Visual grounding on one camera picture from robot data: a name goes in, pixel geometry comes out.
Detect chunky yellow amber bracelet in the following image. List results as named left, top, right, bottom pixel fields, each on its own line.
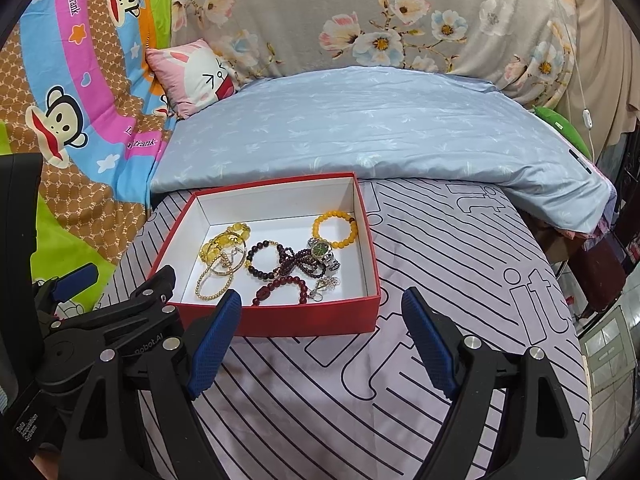
left=200, top=224, right=252, bottom=261

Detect floral grey pillow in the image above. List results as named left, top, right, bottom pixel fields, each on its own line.
left=170, top=0, right=581, bottom=106

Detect purple small bead string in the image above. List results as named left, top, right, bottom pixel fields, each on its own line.
left=275, top=244, right=326, bottom=281

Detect cartoon monkey printed blanket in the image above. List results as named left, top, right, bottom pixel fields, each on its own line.
left=0, top=0, right=186, bottom=321

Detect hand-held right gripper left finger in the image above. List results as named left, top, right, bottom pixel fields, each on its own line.
left=60, top=287, right=243, bottom=480

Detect green plush item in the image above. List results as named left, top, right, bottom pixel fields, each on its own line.
left=531, top=104, right=591, bottom=161

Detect red cardboard box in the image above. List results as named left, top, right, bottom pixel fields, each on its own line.
left=161, top=171, right=382, bottom=338

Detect gold bangle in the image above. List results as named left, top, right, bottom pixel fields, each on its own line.
left=202, top=240, right=251, bottom=277

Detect gold chain bracelet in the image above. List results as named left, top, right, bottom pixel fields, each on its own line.
left=194, top=255, right=236, bottom=303

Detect orange bead bracelet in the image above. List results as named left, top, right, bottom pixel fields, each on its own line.
left=312, top=211, right=359, bottom=251

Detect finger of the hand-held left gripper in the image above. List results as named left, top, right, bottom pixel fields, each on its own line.
left=32, top=261, right=98, bottom=321
left=75, top=265, right=181, bottom=361

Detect light blue quilt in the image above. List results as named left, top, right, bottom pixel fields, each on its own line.
left=150, top=66, right=613, bottom=233

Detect dark red bead bracelet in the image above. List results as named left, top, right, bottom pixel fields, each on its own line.
left=251, top=275, right=310, bottom=307

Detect pink rabbit pillow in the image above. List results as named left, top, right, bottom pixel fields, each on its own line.
left=145, top=39, right=240, bottom=120

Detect beige hanging cloth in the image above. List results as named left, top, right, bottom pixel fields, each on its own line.
left=565, top=0, right=640, bottom=136

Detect striped grey bed sheet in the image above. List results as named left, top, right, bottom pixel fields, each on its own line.
left=100, top=177, right=591, bottom=480

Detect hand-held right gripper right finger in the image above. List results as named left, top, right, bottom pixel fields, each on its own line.
left=401, top=287, right=586, bottom=480

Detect white cable with switch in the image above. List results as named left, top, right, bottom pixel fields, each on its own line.
left=552, top=0, right=596, bottom=161

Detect brown bead bracelet gold accents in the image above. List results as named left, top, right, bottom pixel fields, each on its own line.
left=246, top=240, right=281, bottom=281

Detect silver brooch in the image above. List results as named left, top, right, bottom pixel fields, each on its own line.
left=307, top=275, right=341, bottom=303

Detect silver wrist watch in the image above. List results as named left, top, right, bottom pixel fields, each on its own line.
left=305, top=237, right=343, bottom=271

